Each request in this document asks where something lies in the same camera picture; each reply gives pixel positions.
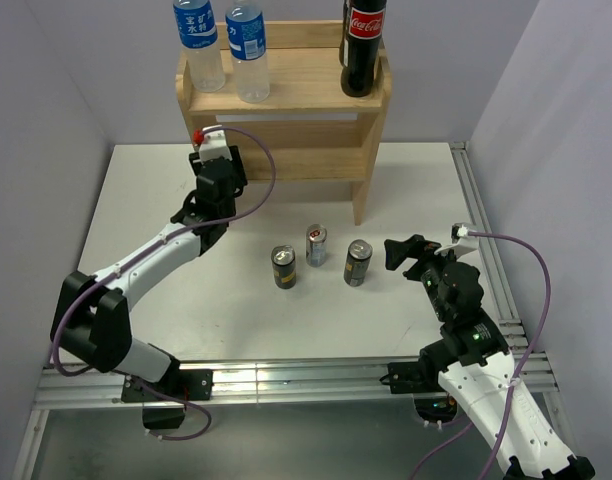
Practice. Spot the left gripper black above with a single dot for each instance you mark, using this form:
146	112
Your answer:
238	176

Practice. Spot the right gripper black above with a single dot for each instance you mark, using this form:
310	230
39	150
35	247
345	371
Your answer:
396	251

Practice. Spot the water bottle blue label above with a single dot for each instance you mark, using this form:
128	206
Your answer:
198	35

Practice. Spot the small water bottle blue cap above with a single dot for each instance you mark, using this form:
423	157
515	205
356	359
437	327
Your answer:
247	42

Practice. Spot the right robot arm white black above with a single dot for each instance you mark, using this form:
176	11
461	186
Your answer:
473	363

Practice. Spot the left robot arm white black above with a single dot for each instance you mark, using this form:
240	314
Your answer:
92	317

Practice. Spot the dark green beverage can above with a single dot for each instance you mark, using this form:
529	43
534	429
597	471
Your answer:
359	254

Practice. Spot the silver slim beverage can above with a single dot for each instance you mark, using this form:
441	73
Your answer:
316	237

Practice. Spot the black yellow beverage can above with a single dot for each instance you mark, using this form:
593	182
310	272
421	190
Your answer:
283	263

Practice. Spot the wooden two-tier shelf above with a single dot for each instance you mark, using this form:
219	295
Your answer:
312	129

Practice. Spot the Coca-Cola bottle red label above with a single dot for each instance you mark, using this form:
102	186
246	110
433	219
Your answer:
362	32

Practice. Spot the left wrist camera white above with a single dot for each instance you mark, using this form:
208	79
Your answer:
211	143

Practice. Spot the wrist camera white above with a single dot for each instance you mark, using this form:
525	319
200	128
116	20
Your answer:
211	143
463	241

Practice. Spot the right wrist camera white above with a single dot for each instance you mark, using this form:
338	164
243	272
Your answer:
463	241

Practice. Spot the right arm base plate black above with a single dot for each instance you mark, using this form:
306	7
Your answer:
414	377

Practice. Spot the aluminium rail frame front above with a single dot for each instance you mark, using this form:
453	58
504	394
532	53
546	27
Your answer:
234	383

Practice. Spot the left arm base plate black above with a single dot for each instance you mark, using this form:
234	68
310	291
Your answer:
190	385

